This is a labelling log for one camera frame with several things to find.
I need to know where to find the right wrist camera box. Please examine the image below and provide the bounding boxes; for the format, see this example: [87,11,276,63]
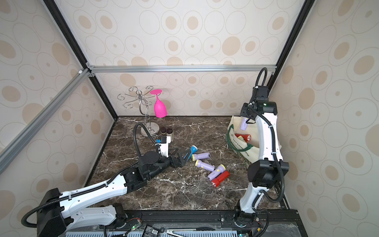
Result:
[249,86,269,103]

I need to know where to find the purple flashlight middle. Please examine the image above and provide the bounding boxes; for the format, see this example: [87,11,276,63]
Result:
[195,160,215,172]

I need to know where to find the pink plastic wine glass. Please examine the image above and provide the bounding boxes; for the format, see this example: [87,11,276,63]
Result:
[150,89,167,118]

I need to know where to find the cream tote bag green handles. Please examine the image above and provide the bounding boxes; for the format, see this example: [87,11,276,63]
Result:
[226,116,259,163]

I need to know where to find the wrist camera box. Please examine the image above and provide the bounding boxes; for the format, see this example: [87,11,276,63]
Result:
[249,86,269,103]
[157,136,171,158]

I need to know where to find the chrome glass holder stand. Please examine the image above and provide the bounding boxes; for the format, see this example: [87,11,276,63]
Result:
[117,86,160,136]

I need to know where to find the square jar black lid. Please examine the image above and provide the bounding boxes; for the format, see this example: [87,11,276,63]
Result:
[166,128,173,136]

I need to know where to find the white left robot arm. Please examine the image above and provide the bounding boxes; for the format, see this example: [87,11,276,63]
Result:
[36,150,191,237]

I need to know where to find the purple flashlight back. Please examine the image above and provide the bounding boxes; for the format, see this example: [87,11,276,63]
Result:
[240,117,248,131]

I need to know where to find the purple flashlight yellow button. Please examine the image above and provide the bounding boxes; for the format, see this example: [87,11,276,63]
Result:
[207,164,226,181]

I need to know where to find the dark lid jar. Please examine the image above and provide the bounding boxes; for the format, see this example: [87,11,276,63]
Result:
[160,127,167,136]

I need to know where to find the large red flashlight right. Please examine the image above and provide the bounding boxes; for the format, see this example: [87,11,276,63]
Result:
[211,171,230,188]

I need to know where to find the purple flashlight lying sideways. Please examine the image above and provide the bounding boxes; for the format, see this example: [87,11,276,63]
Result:
[191,153,210,161]

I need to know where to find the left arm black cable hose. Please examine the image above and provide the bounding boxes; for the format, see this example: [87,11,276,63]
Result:
[20,122,158,229]

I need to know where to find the blue flashlight white rim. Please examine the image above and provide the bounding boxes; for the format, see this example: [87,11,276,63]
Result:
[185,145,198,162]

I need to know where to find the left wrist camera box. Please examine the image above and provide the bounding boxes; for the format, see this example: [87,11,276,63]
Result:
[157,136,171,158]

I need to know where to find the black front frame rail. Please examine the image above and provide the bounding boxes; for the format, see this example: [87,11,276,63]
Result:
[59,209,300,237]

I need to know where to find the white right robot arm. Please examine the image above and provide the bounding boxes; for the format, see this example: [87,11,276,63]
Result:
[235,101,289,219]

